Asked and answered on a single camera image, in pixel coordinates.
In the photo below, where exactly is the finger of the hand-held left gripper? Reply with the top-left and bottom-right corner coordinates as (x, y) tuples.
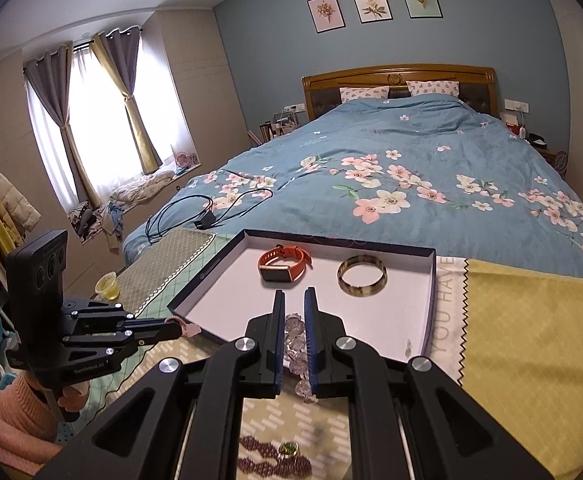
(62, 299), (184, 335)
(61, 329), (184, 362)

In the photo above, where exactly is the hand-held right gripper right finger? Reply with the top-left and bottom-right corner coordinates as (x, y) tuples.
(304, 286), (555, 480)

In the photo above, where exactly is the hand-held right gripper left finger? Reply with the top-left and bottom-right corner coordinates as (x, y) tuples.
(34, 287), (287, 480)

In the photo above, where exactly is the clear crystal bead bracelet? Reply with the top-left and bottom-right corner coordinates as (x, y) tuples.
(284, 312), (319, 406)

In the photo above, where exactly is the dark blue box lid tray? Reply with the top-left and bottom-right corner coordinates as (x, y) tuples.
(166, 229), (439, 361)

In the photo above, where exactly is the pink stone pendant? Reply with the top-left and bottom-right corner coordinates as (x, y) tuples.
(168, 317), (202, 337)

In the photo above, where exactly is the purple bead bracelet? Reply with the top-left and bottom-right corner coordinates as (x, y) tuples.
(238, 435), (312, 480)

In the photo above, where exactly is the person's left forearm pink sleeve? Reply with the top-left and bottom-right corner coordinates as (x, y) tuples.
(0, 370), (72, 466)

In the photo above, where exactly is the person's left hand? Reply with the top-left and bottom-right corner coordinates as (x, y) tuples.
(56, 380), (92, 413)

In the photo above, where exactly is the yellow-green plastic cup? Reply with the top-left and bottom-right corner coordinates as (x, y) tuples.
(94, 271), (120, 301)

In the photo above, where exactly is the green lattice printed blanket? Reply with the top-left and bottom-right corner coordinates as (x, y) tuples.
(71, 230), (232, 466)

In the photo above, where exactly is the brown striped bangle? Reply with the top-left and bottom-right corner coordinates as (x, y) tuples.
(337, 255), (388, 298)

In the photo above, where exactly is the heap of mixed clothes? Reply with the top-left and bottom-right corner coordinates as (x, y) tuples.
(68, 200), (127, 243)

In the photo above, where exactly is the orange smartwatch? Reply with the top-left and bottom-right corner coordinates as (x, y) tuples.
(257, 243), (315, 283)

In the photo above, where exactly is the beige puffer jacket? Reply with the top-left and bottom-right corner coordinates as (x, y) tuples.
(0, 160), (42, 241)

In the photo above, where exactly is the white crumpled quilt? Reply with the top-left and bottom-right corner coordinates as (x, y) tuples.
(114, 170), (174, 206)

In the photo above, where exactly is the small pink fan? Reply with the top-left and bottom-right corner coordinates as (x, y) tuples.
(174, 150), (202, 171)

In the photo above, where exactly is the window with sheer curtain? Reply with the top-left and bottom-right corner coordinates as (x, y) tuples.
(26, 35), (202, 201)

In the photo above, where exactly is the grey and yellow curtain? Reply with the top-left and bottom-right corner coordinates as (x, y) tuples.
(24, 45), (102, 211)
(88, 27), (164, 173)

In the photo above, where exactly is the beige and yellow printed cloth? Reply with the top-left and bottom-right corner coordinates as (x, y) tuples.
(171, 255), (583, 480)

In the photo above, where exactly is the bedside shelf with cosmetics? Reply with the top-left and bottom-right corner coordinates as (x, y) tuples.
(248, 107), (307, 148)

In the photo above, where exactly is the wooden bed with floral duvet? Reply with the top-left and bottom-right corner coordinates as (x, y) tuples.
(121, 95), (583, 281)

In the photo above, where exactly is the white patterned pillow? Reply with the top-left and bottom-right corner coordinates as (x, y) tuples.
(340, 86), (391, 103)
(406, 80), (461, 98)

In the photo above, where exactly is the wooden bed headboard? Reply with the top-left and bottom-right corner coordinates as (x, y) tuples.
(301, 64), (499, 121)

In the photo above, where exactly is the bedside table with items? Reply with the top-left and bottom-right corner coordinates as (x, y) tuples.
(501, 112), (569, 173)

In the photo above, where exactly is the framed pink flower picture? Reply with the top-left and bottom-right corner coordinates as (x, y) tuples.
(307, 0), (346, 35)

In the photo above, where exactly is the framed white flower picture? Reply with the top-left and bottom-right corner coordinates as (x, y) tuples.
(351, 0), (391, 24)

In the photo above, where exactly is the black charging cable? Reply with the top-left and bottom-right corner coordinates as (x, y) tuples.
(146, 187), (274, 241)

